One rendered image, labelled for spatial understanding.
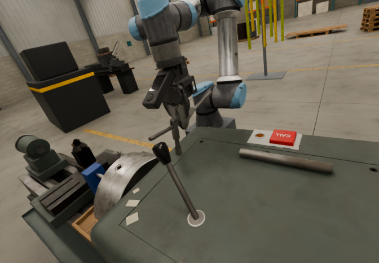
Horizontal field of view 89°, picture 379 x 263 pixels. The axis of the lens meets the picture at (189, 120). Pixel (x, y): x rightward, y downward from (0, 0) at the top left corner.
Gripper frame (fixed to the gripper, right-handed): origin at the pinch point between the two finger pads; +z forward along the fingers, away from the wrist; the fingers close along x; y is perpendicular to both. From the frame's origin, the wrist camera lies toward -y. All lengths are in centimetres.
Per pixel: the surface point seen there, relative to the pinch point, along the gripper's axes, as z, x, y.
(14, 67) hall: -40, 1416, 323
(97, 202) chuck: 15.6, 20.9, -25.1
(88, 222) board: 44, 52, -25
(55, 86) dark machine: 26, 464, 134
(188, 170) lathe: 7.1, -6.9, -9.9
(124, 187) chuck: 10.8, 11.0, -19.5
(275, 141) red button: 6.2, -25.3, 7.4
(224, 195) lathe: 7.1, -19.5, -13.8
